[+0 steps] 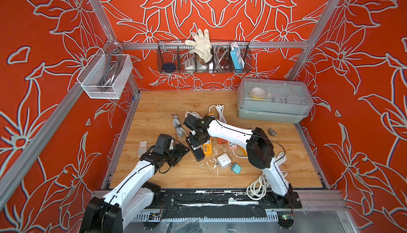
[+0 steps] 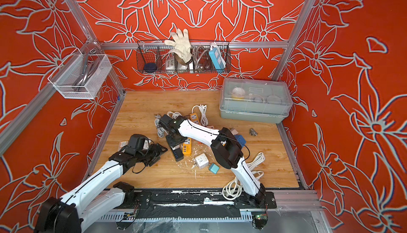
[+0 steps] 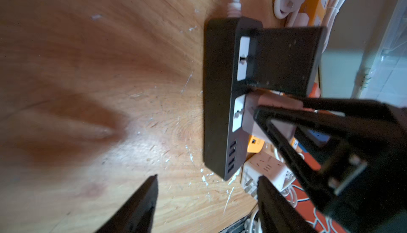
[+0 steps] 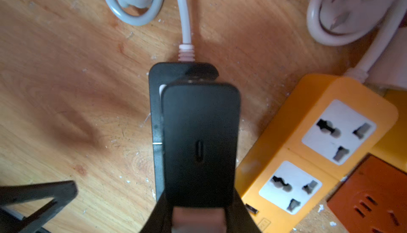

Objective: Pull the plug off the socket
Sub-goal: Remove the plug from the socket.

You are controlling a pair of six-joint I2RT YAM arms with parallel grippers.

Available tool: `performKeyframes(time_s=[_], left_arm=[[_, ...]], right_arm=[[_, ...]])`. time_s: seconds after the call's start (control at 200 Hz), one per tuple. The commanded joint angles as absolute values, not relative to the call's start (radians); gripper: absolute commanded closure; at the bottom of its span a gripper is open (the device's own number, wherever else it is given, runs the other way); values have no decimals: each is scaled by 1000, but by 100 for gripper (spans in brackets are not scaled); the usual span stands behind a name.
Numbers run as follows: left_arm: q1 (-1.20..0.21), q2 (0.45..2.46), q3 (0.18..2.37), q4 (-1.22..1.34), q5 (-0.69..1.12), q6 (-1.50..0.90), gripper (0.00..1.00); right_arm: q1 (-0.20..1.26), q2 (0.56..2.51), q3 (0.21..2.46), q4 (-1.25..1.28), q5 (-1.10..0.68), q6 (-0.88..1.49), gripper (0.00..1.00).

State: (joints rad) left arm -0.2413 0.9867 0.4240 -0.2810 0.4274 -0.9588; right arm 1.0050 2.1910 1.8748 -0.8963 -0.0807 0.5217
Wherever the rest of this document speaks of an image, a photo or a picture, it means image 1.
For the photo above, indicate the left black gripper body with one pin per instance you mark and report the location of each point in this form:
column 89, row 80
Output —
column 174, row 155

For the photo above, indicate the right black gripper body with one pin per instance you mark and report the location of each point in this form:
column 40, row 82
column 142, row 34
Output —
column 198, row 139

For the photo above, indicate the yellow strip with teal plug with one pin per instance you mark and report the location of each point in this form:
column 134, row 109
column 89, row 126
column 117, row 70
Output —
column 207, row 148

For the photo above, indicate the red cube plug adapter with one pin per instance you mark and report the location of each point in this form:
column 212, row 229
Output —
column 221, row 141

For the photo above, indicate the black power strip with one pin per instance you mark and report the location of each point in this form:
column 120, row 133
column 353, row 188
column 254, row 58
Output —
column 196, row 151

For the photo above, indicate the white cube plug adapter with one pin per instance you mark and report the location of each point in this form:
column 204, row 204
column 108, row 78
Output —
column 223, row 161

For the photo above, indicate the teal cube plug adapter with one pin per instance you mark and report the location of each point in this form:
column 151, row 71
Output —
column 235, row 168

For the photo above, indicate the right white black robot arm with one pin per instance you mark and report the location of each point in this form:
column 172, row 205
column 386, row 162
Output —
column 260, row 153

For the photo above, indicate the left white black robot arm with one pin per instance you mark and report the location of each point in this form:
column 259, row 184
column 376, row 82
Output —
column 118, row 208

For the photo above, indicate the white socket in basket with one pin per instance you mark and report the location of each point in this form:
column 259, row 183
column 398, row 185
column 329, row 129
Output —
column 190, row 64

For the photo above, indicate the small label card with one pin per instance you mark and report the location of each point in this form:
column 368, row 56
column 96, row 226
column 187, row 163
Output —
column 142, row 147

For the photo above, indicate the dark blue round object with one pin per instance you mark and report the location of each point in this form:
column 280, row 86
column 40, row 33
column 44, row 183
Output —
column 169, row 67

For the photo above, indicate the small grey metal clip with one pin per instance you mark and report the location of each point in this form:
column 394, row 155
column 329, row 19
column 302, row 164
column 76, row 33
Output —
column 272, row 132

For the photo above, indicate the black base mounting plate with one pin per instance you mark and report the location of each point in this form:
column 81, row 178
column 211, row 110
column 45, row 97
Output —
column 227, row 196

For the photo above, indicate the light blue power strip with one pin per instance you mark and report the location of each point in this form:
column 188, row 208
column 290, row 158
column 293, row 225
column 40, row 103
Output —
column 236, row 57

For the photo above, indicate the white work glove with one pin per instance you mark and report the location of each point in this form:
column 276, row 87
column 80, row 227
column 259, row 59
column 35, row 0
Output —
column 201, row 45

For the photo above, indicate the grey lidded plastic box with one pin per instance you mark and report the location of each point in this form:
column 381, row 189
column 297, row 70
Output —
column 273, row 100

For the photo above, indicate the black wire wall basket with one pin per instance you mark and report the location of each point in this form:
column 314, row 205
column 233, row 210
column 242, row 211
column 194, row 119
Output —
column 216, row 57

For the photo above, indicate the white wire mesh basket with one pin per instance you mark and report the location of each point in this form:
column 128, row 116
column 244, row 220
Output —
column 106, row 76

